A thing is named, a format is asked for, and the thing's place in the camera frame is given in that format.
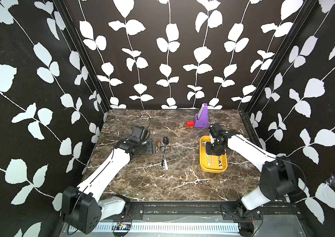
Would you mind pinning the small green circuit board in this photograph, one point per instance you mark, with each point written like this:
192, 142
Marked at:
122, 227

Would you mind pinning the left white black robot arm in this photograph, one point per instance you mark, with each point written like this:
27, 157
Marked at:
82, 207

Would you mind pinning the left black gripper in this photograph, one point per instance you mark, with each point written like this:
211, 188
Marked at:
151, 146

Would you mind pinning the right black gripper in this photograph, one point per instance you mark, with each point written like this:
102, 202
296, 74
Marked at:
209, 151

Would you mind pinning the black front mounting rail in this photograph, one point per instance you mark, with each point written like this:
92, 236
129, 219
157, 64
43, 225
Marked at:
228, 210

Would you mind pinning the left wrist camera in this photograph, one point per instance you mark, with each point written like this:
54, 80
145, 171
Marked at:
140, 134

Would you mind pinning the red small block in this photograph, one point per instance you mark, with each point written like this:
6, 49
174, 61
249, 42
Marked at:
190, 123

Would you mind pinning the yellow plastic storage box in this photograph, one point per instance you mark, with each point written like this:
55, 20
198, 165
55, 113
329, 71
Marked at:
203, 160

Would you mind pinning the spoon with patterned handle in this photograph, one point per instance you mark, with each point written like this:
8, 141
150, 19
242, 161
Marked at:
220, 162

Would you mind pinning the black round spoon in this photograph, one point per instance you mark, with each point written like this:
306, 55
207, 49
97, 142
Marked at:
165, 141

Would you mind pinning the purple plastic stand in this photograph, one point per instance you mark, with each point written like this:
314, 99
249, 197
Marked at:
201, 119

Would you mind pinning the white perforated strip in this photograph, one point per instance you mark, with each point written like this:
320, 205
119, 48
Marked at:
173, 228

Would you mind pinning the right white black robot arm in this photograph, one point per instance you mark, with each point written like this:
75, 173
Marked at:
277, 177

